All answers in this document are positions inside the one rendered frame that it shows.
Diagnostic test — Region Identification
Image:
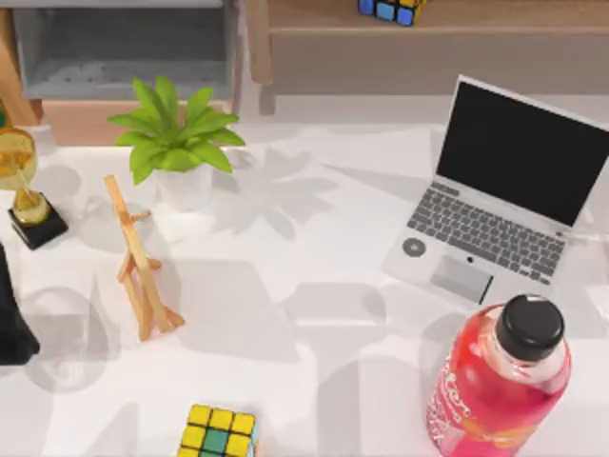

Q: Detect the grey cabinet with dark inside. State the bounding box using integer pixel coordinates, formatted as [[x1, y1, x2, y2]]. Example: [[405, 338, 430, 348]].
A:
[[10, 0, 246, 102]]

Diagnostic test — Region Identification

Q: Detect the blue-faced puzzle cube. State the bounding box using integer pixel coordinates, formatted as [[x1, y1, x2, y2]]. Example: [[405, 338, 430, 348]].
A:
[[357, 0, 427, 28]]

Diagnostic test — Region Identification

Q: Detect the wooden open shelf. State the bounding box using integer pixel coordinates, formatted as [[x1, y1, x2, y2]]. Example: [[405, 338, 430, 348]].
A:
[[249, 0, 609, 116]]

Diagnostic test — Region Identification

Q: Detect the silver laptop with black screen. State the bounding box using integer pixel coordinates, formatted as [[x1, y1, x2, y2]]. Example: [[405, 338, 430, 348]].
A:
[[383, 73, 609, 306]]

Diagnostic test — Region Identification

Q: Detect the small wooden easel stand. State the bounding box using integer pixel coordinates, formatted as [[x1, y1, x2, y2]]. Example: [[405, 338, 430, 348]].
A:
[[103, 174, 186, 343]]

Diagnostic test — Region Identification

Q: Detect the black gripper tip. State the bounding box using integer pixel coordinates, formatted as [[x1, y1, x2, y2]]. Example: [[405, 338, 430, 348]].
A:
[[0, 242, 41, 367]]

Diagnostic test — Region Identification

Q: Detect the green plant in white pot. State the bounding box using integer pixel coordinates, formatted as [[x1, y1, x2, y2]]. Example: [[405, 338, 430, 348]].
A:
[[106, 74, 247, 213]]

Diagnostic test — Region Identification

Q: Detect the pink bottle with black cap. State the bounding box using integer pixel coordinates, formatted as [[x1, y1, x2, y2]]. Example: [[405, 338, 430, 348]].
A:
[[425, 292, 573, 451]]

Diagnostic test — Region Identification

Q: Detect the yellow-faced puzzle cube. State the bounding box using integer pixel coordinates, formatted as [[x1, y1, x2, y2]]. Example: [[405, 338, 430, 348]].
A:
[[177, 403, 261, 457]]

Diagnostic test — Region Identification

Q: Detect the gold trophy on black base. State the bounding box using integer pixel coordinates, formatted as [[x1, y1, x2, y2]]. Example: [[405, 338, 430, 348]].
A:
[[0, 124, 69, 251]]

